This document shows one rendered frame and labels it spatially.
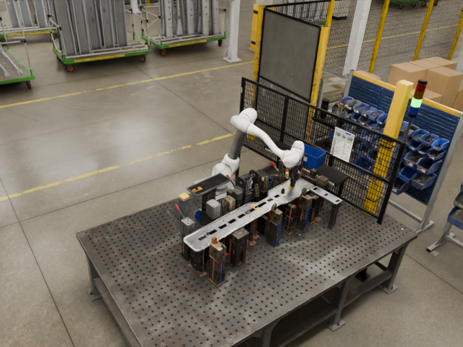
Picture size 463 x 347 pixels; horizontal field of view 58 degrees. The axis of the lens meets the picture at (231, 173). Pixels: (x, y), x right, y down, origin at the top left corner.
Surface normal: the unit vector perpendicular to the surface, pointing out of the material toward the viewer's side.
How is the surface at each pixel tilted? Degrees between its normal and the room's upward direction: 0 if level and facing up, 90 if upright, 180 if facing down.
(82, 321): 0
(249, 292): 0
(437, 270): 0
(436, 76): 90
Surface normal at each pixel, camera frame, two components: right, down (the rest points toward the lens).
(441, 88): -0.86, 0.24
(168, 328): 0.05, -0.84
